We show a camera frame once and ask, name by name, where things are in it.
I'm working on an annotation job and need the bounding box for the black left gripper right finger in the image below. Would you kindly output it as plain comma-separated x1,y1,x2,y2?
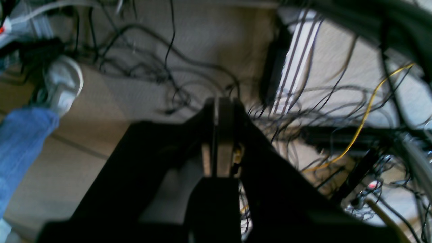
216,98,402,243

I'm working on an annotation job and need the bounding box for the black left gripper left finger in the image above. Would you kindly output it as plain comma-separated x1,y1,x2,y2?
37,98,215,243

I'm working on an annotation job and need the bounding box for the blue jeans leg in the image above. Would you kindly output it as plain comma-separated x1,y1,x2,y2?
0,106,60,217

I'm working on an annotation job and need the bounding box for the white sneaker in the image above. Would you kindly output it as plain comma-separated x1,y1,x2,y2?
43,55,84,117

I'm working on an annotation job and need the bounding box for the yellow floor cable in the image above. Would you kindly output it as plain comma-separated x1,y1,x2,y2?
302,63,415,173

